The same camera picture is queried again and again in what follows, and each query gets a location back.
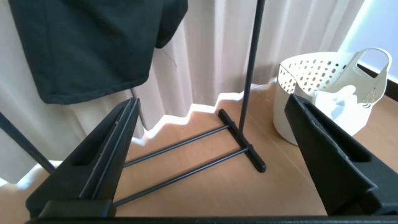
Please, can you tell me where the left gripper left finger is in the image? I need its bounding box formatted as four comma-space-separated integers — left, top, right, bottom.
25, 98, 141, 219

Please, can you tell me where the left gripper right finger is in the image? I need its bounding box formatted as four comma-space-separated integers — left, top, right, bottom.
284, 93, 398, 217

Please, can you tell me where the black knitted garment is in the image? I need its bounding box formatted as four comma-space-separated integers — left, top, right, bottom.
7, 0, 189, 105

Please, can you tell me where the white laundry basket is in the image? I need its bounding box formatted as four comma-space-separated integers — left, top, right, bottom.
272, 47, 393, 147

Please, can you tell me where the black clothes rack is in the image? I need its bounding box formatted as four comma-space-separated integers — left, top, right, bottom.
0, 0, 267, 208

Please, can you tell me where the white printed garment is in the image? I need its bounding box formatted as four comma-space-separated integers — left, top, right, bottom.
313, 85, 374, 138

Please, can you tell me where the beige curtain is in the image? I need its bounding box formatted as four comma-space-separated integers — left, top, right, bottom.
0, 0, 366, 185

